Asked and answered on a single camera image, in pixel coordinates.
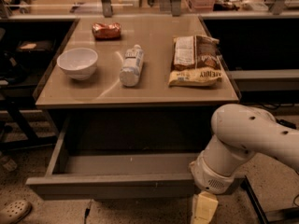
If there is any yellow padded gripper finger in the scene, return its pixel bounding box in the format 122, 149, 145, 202
190, 191, 219, 224

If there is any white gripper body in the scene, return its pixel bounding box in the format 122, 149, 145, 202
189, 152, 235, 194

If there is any grey top drawer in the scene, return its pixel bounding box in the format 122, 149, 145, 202
25, 115, 246, 201

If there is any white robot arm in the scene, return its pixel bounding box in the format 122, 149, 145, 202
190, 104, 299, 194

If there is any grey drawer cabinet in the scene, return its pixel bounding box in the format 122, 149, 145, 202
32, 14, 242, 154

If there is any black metal stand base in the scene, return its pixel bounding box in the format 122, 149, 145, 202
242, 175, 299, 224

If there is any brown yellow snack bag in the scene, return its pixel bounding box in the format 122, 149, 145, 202
168, 35, 222, 87

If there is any white plastic bottle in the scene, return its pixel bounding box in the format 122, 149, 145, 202
119, 45, 144, 87

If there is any white bowl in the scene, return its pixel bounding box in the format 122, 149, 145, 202
57, 48, 98, 80

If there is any red crumpled chip bag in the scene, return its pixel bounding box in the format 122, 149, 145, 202
92, 22, 121, 39

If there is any white perforated clog shoe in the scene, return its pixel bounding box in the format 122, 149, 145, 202
0, 200, 32, 224

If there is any black bag on shelf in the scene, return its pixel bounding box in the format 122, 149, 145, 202
16, 39, 56, 61

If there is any black table leg frame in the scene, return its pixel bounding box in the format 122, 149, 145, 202
0, 94, 57, 150

